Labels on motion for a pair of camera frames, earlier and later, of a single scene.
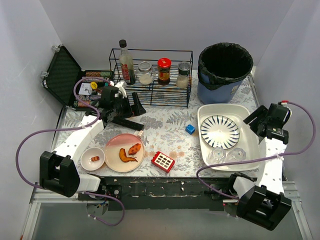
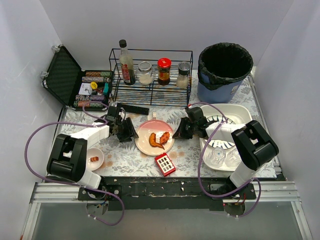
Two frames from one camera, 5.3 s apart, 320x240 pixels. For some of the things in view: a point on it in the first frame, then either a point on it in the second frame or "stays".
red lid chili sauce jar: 164,65 stays
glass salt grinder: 182,81 stays
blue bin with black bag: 222,67 stays
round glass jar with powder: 145,74 stays
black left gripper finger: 138,108 to 128,133
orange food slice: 122,156 to 152,141
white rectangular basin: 225,137 stays
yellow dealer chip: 93,85 stays
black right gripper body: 260,122 to 187,128
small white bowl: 92,158 stays
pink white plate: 124,141 to 158,127
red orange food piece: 134,148 to 164,137
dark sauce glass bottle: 126,64 stays
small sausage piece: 95,158 stays
